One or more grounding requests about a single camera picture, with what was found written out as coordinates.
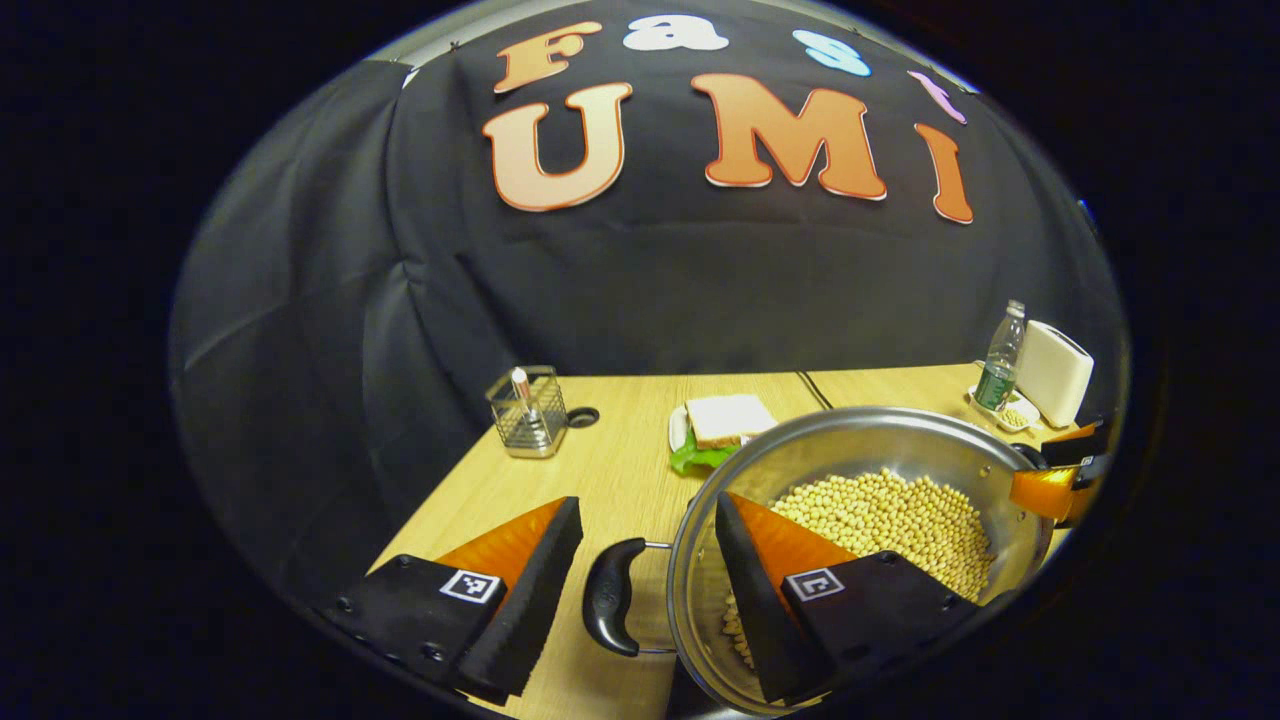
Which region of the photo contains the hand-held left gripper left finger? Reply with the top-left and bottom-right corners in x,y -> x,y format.
320,497 -> 585,707

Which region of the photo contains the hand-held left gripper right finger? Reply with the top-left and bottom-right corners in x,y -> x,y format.
713,490 -> 987,705

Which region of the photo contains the stainless steel pot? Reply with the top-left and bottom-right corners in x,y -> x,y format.
583,406 -> 1057,717

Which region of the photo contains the white divided dish of beans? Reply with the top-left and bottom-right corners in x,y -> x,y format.
966,385 -> 1042,434

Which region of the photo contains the white toaster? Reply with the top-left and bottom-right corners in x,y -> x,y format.
1015,320 -> 1096,430

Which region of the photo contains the clear plastic water bottle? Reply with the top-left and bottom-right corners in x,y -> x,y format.
975,299 -> 1028,413

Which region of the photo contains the pile of yellow soybeans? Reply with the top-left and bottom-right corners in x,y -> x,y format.
722,468 -> 997,671

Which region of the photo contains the sandwich with lettuce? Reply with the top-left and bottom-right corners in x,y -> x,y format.
668,394 -> 780,477

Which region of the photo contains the wire mesh holder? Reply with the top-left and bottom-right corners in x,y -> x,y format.
486,365 -> 570,460

